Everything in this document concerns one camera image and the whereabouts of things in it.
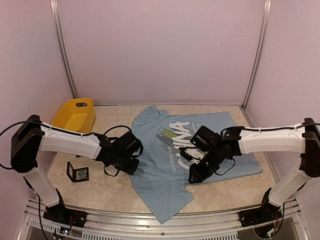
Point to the aluminium corner post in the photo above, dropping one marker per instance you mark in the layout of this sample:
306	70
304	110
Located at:
54	5
258	53

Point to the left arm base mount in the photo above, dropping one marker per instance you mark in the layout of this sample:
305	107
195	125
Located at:
59	213

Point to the aluminium front frame rail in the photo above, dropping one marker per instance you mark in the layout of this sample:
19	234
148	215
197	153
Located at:
212	225

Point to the yellow plastic basket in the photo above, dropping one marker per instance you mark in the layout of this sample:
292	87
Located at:
77	115

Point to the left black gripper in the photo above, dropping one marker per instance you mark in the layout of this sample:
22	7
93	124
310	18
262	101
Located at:
131	170

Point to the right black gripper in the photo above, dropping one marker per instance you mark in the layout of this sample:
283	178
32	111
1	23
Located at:
200	175

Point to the light blue printed t-shirt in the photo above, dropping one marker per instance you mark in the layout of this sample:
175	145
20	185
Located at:
163	171

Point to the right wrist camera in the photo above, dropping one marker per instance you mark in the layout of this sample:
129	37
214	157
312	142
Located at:
196	153

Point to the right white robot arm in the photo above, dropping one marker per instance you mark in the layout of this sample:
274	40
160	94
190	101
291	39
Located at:
302	138

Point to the near black brooch box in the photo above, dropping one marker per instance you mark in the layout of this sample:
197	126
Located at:
77	175

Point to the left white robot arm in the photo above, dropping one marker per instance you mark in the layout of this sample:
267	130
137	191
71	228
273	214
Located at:
35	136

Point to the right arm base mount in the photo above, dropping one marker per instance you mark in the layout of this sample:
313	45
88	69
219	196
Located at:
266	212

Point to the right aluminium corner post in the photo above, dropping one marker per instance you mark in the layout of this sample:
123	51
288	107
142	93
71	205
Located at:
258	53

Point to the left aluminium corner post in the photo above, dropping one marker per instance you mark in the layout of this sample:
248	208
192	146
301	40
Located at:
54	5

